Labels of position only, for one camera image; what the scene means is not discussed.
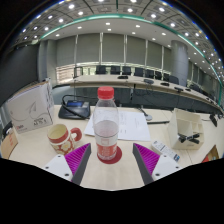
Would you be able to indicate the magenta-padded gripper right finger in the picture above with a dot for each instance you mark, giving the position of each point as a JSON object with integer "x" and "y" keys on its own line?
{"x": 150, "y": 160}

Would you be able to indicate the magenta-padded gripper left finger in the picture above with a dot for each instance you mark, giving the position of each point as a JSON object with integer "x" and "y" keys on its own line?
{"x": 74, "y": 160}

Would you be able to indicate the small white printed box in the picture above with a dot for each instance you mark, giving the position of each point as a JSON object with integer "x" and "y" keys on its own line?
{"x": 165, "y": 150}

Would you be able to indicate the flat round red coaster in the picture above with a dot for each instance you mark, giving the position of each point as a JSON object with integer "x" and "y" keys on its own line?
{"x": 115, "y": 156}

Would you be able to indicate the black pen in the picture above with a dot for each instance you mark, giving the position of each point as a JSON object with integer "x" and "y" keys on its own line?
{"x": 158, "y": 122}

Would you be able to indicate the white paper sheets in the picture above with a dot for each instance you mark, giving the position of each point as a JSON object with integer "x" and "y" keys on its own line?
{"x": 131, "y": 125}

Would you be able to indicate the white desk organizer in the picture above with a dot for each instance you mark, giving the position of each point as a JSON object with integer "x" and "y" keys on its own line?
{"x": 185, "y": 132}

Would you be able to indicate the clear red-capped drink bottle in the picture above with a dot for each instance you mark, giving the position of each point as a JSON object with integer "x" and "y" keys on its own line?
{"x": 106, "y": 128}

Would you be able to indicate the white paper box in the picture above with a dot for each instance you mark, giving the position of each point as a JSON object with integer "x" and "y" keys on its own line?
{"x": 30, "y": 108}

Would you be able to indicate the long curved conference desk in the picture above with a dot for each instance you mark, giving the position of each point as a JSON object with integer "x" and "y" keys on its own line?
{"x": 133, "y": 82}

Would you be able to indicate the row of black chairs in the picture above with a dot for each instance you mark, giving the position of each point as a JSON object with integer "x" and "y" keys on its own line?
{"x": 140, "y": 72}

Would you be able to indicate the group of ceiling lights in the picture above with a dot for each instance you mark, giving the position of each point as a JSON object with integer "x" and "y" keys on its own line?
{"x": 110, "y": 16}

